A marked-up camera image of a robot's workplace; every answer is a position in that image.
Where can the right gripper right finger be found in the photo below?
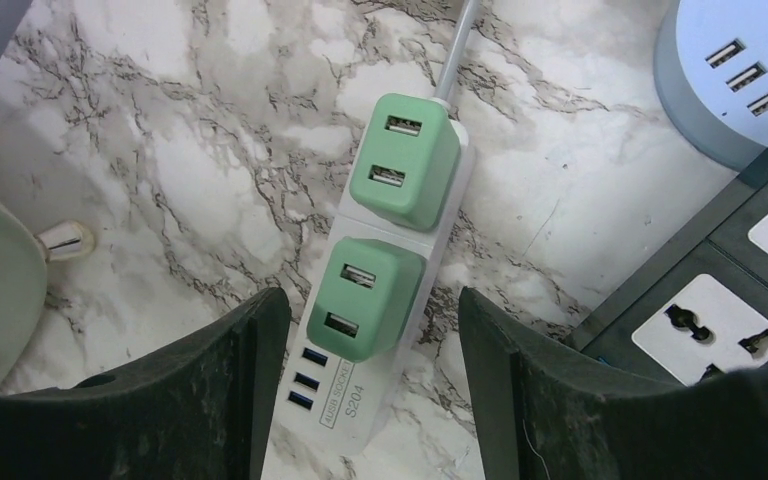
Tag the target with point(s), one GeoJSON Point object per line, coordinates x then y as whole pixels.
{"type": "Point", "coordinates": [545, 411]}

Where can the black power strip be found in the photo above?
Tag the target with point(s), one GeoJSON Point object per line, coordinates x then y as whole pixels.
{"type": "Point", "coordinates": [699, 307]}

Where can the green plug adapter white strip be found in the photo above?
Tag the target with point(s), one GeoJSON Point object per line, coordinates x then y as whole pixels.
{"type": "Point", "coordinates": [406, 161]}

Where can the blue round power socket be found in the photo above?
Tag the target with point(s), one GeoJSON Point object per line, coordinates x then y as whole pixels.
{"type": "Point", "coordinates": [711, 75]}

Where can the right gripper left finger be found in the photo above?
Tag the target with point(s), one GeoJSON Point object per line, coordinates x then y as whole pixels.
{"type": "Point", "coordinates": [198, 408]}

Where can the white power strip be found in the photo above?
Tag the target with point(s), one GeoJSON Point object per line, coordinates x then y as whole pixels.
{"type": "Point", "coordinates": [338, 404]}

